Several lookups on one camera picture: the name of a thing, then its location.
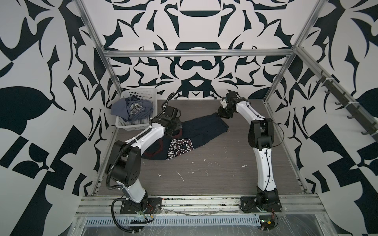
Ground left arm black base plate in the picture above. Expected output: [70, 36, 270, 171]
[120, 197, 162, 215]

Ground navy tank top red trim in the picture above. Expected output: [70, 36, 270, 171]
[141, 113, 229, 160]

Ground small green circuit board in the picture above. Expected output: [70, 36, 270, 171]
[259, 215, 278, 232]

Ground white slotted cable duct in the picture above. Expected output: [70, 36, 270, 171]
[84, 216, 260, 227]

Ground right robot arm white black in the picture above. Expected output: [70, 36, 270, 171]
[217, 91, 282, 213]

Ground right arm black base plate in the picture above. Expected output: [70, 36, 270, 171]
[240, 196, 282, 213]

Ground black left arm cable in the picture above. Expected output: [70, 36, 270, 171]
[105, 141, 148, 234]

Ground aluminium frame enclosure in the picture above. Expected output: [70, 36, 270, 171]
[78, 1, 378, 210]

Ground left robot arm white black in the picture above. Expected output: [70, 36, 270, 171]
[105, 105, 182, 211]

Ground grey blue printed tank top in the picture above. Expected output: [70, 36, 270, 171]
[111, 96, 154, 122]

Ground white plastic laundry basket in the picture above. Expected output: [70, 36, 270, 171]
[111, 88, 158, 131]

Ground black wall hook rack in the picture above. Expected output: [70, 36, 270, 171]
[315, 70, 378, 142]

